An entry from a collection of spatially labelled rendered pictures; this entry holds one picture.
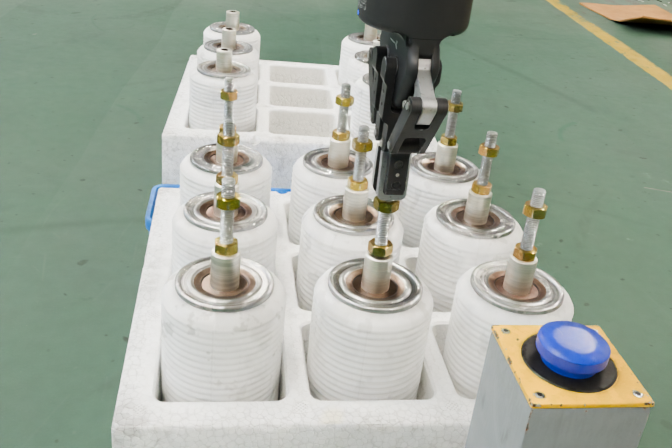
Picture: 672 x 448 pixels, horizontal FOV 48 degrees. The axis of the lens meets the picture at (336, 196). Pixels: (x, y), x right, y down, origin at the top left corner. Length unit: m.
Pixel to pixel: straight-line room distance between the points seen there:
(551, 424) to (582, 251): 0.86
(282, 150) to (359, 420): 0.54
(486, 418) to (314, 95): 0.88
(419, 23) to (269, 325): 0.25
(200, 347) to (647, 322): 0.73
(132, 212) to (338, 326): 0.70
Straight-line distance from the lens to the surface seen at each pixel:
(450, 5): 0.49
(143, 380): 0.61
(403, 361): 0.60
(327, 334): 0.59
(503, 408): 0.46
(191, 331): 0.56
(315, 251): 0.68
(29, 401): 0.88
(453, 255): 0.70
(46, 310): 1.02
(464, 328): 0.62
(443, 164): 0.82
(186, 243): 0.67
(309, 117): 1.17
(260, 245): 0.67
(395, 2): 0.48
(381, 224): 0.57
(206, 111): 1.07
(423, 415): 0.60
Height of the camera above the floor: 0.57
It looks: 26 degrees down
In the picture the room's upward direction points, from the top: 6 degrees clockwise
